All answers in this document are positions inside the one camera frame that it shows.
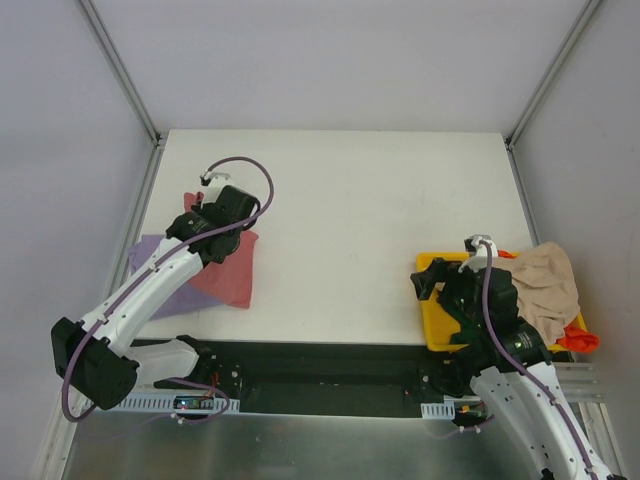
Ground yellow plastic tray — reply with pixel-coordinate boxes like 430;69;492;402
415;252;599;353

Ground beige t shirt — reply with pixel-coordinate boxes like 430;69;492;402
504;242;580;344

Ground left aluminium frame post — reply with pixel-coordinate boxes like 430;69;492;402
75;0;161;145

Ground right white cable duct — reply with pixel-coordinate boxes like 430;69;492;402
420;401;456;421

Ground orange t shirt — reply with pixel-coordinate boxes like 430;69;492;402
493;242;600;354

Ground right aluminium frame post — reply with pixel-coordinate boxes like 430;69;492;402
504;0;604;150

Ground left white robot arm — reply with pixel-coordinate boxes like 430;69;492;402
51;185;260;410

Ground folded lavender t shirt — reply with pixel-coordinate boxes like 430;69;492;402
128;234;222;320

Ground left white cable duct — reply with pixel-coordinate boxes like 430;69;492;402
112;393;240;415

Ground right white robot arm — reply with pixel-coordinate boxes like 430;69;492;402
410;253;617;479

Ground aluminium front frame rail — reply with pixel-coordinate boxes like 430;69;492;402
554;362;605;403

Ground aluminium frame post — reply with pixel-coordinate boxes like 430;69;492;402
504;0;604;150
75;0;161;145

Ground white cable duct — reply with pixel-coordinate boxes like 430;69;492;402
420;401;456;421
112;393;240;415

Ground dark green t shirt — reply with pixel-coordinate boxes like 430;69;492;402
437;294;481;344

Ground pink red t shirt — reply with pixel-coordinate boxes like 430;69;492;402
182;191;261;310

